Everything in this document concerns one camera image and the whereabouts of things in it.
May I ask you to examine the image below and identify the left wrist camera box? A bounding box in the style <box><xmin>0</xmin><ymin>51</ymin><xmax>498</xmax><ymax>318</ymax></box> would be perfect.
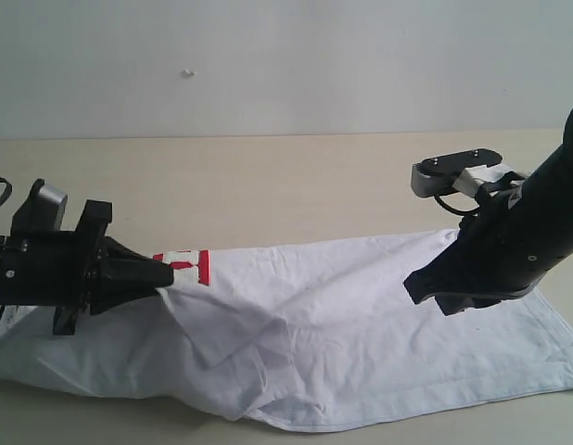
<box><xmin>10</xmin><ymin>179</ymin><xmax>68</xmax><ymax>235</ymax></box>

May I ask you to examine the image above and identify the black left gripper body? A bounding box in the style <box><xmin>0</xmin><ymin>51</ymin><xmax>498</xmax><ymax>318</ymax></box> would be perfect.
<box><xmin>3</xmin><ymin>200</ymin><xmax>112</xmax><ymax>336</ymax></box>

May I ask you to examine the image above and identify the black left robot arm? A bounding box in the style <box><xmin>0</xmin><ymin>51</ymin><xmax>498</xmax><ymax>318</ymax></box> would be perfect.
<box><xmin>0</xmin><ymin>200</ymin><xmax>173</xmax><ymax>336</ymax></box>

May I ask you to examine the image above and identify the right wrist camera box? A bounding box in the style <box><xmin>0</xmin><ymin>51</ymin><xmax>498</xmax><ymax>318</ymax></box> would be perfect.
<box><xmin>411</xmin><ymin>147</ymin><xmax>528</xmax><ymax>199</ymax></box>

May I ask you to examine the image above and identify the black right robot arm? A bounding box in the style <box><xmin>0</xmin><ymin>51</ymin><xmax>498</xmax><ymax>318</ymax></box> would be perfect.
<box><xmin>403</xmin><ymin>109</ymin><xmax>573</xmax><ymax>315</ymax></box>

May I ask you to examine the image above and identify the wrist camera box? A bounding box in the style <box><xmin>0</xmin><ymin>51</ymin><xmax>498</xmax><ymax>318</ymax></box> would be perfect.
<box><xmin>411</xmin><ymin>147</ymin><xmax>528</xmax><ymax>199</ymax></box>
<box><xmin>10</xmin><ymin>179</ymin><xmax>68</xmax><ymax>235</ymax></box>

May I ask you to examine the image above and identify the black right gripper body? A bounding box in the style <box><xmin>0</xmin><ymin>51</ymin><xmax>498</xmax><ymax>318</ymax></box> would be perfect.
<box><xmin>450</xmin><ymin>183</ymin><xmax>560</xmax><ymax>299</ymax></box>

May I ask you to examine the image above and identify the white t-shirt red Chinese patch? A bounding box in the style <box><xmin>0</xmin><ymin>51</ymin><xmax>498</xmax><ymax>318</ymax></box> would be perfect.
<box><xmin>0</xmin><ymin>230</ymin><xmax>573</xmax><ymax>432</ymax></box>

